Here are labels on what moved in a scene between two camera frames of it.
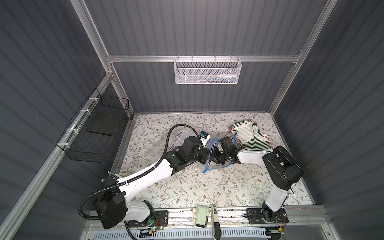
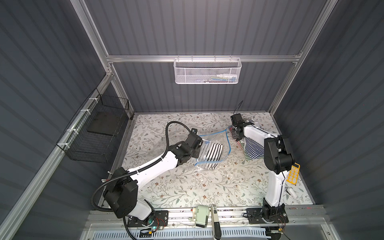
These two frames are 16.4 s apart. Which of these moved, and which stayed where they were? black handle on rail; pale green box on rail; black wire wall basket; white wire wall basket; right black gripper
Moved: right black gripper
Stayed: white wire wall basket; black wire wall basket; black handle on rail; pale green box on rail
